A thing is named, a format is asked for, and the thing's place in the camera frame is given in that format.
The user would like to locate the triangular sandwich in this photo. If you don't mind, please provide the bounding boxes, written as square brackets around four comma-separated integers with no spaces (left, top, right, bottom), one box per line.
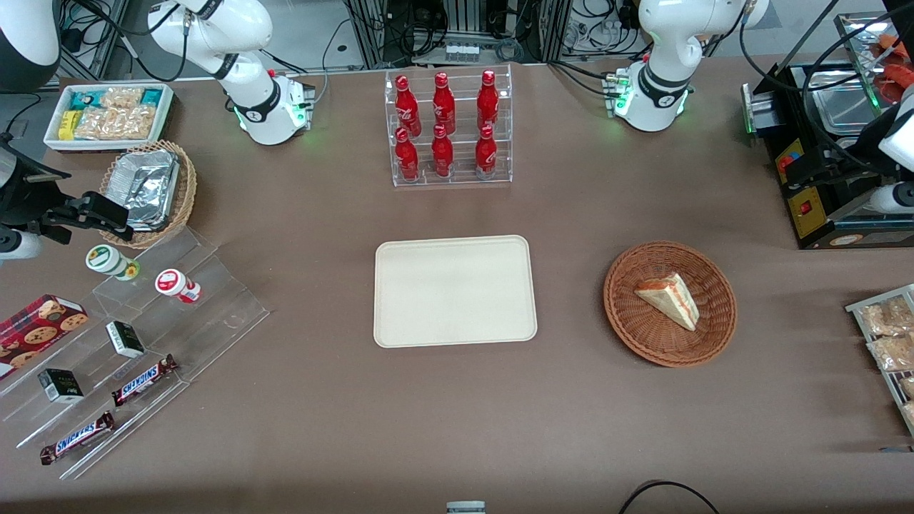
[634,273,700,333]

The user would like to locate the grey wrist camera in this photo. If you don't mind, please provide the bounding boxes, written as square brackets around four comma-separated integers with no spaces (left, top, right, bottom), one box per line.
[0,227,41,262]
[868,182,914,215]

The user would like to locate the aluminium foil container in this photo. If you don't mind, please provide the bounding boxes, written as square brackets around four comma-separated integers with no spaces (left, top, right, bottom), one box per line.
[109,148,181,233]

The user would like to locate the black hot food display case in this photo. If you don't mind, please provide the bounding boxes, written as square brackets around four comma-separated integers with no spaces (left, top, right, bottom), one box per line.
[741,11,914,251]

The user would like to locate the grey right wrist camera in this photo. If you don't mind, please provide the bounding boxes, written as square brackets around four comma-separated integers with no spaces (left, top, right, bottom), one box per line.
[0,227,41,262]

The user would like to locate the red aluminium cola bottle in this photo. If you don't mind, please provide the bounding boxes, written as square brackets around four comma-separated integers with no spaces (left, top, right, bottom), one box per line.
[395,127,420,181]
[395,74,422,138]
[431,124,454,178]
[433,71,456,135]
[475,125,498,180]
[477,69,500,131]

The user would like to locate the dark brown wicker basket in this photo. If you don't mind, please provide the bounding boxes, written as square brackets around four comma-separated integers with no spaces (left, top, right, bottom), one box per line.
[603,241,738,368]

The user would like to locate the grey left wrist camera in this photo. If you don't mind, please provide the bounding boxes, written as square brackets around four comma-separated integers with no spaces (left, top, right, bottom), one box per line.
[868,182,914,215]

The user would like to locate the tray of wrapped pastries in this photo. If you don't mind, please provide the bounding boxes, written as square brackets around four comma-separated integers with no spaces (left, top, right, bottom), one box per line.
[845,284,914,438]

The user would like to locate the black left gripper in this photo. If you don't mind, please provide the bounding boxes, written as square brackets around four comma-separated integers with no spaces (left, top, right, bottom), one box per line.
[790,139,880,188]

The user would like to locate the red lidded yogurt cup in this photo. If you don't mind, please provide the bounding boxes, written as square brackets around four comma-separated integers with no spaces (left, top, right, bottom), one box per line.
[155,268,202,304]

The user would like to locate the brown Snickers bar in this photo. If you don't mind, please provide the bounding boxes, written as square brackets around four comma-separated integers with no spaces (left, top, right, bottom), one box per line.
[39,411,116,466]
[111,354,179,408]

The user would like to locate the small black carton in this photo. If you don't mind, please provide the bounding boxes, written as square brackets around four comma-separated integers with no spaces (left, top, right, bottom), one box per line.
[37,368,85,405]
[106,321,146,359]

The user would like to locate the clear acrylic stepped display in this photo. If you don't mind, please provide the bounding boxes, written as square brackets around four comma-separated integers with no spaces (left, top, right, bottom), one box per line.
[0,227,271,480]

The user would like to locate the stainless steel pan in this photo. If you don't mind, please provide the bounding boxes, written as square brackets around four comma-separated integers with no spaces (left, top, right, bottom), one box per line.
[810,71,886,136]

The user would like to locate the red tartan cookie box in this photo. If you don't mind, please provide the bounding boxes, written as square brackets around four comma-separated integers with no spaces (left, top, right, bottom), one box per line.
[0,294,90,379]

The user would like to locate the aluminium frame equipment rack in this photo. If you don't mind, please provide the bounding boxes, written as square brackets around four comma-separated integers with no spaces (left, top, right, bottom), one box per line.
[346,0,572,69]

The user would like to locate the tan wicker basket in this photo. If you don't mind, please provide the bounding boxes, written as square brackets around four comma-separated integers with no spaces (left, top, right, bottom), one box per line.
[99,139,198,251]

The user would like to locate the black cable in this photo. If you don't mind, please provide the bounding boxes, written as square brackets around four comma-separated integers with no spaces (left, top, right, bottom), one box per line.
[618,480,720,514]

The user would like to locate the clear acrylic bottle rack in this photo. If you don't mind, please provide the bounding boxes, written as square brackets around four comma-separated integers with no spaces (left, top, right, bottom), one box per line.
[384,63,513,188]

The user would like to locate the green lidded yogurt cup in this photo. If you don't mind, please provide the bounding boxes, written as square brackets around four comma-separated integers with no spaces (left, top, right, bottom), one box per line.
[86,244,141,281]

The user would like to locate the white rectangular snack box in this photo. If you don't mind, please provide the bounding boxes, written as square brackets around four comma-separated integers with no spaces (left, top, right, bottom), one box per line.
[43,82,176,154]

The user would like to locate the clear bag of crackers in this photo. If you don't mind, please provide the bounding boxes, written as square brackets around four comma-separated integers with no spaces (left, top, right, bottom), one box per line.
[100,86,146,109]
[74,106,156,141]

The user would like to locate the beige plastic serving tray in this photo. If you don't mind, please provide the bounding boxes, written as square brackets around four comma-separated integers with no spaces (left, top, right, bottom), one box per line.
[373,235,538,349]

